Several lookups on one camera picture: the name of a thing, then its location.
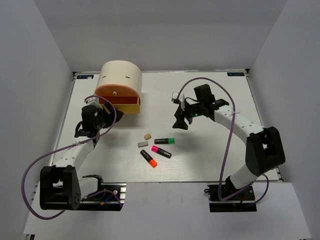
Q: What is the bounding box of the orange cap black highlighter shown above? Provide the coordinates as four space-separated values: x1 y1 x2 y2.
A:
140 150 158 168

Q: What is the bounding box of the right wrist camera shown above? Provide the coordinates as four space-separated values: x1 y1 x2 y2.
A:
171 91 185 109

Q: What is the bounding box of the pink cap black highlighter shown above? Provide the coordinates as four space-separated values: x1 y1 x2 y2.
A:
151 145 172 159

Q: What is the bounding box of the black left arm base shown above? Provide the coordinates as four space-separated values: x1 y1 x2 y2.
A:
77 182 127 212

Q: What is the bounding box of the yellow drawer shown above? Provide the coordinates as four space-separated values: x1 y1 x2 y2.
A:
104 96 141 115

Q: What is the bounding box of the tan small eraser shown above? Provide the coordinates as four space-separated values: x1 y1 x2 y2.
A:
144 133 152 140

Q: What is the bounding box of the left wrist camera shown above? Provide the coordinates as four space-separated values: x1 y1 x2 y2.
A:
84 97 103 109

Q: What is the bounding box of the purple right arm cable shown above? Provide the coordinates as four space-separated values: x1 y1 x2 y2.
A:
178 77 270 206

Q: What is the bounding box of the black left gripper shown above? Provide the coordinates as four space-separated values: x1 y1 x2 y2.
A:
95 102 124 130

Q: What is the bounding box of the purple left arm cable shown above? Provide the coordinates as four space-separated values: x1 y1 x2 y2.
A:
21 96 124 221

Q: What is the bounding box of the blue corner sticker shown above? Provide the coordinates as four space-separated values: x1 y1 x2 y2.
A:
76 74 94 80
227 72 245 77

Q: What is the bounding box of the grey white eraser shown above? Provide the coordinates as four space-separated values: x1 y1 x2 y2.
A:
137 141 149 148

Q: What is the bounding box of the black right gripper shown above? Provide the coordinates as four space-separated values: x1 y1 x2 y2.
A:
172 99 204 130

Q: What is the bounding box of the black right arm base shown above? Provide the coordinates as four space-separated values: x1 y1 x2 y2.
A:
204 184 257 213

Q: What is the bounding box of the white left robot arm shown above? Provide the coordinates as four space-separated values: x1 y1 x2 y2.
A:
39 102 124 211

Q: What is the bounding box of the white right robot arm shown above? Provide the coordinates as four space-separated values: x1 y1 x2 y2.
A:
171 84 286 200

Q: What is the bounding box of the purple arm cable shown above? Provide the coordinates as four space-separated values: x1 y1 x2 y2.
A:
178 77 270 206
21 96 124 221

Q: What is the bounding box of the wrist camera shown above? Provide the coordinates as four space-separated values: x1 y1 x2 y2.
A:
84 97 103 109
171 91 185 109

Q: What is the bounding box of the blue right corner sticker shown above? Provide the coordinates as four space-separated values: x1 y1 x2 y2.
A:
227 72 245 77

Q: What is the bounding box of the orange top drawer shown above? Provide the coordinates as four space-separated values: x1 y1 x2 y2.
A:
95 84 139 97

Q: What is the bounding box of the cream round drawer cabinet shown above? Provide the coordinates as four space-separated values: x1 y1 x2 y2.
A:
96 60 143 98

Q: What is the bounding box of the green cap black highlighter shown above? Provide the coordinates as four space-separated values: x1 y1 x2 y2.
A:
154 138 175 145

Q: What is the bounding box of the blue left corner sticker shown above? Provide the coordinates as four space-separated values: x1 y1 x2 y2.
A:
76 74 94 80

